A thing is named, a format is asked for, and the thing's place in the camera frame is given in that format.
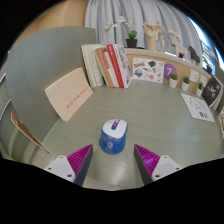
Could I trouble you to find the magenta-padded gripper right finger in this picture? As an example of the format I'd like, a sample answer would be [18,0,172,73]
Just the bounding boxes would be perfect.
[133,143,183,186]

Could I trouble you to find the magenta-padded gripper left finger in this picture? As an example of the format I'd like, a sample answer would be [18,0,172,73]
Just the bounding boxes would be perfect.
[44,143,95,187]

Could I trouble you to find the blue and white computer mouse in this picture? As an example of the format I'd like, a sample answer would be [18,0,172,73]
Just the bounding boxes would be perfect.
[98,118,129,155]

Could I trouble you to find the wooden chair with metal legs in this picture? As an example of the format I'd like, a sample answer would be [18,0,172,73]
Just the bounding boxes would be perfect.
[10,111,46,149]

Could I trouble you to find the green shelf unit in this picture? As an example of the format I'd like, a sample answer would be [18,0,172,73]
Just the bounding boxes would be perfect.
[0,63,24,159]

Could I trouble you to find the beige card with red print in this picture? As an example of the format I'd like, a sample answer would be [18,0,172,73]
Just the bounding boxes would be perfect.
[44,67,94,123]

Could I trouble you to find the thick white book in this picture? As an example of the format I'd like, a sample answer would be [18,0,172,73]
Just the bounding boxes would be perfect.
[213,87,224,111]

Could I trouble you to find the black-covered book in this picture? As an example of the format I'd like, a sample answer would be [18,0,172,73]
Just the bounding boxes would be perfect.
[200,76,223,108]

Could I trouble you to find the round purple number card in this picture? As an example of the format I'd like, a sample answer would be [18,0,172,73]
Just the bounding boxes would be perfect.
[163,63,178,82]

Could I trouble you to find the white illustrated sticker card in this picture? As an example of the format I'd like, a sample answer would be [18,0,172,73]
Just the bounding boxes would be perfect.
[132,57,166,84]

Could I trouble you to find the white orchid in black pot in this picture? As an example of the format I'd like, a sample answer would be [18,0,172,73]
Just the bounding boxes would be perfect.
[103,15,138,49]
[166,29,181,44]
[201,49,218,76]

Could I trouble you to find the brown book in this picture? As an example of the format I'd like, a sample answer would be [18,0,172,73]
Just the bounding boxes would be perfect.
[93,46,116,89]

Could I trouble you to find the green desk partition panel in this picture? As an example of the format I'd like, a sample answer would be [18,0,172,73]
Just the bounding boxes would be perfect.
[5,26,98,144]

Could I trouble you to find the black wooden horse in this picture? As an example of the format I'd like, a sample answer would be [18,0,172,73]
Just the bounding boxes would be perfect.
[187,45,201,64]

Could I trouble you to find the wooden hand model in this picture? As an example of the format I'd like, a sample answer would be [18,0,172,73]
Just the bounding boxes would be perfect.
[142,21,158,52]

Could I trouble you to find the grey curtain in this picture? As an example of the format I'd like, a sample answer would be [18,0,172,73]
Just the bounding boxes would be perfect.
[84,0,204,54]

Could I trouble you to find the white wall socket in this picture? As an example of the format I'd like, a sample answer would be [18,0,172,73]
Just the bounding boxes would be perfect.
[199,73,209,88]
[189,68,200,84]

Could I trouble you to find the window with dark frame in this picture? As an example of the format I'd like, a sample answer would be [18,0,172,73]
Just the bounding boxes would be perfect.
[188,16,224,64]

